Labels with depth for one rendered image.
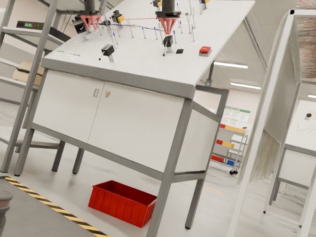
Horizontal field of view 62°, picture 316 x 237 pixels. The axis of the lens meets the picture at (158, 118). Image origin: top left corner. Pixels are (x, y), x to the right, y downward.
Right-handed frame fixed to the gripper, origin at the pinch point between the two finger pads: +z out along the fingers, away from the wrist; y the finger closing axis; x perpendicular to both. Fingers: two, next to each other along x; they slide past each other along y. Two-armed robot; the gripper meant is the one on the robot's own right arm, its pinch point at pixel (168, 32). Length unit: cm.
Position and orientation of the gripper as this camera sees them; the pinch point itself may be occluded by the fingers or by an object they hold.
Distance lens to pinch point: 126.5
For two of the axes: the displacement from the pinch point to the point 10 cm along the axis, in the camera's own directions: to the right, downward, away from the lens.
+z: 0.0, 9.2, 4.0
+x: -5.6, 3.3, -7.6
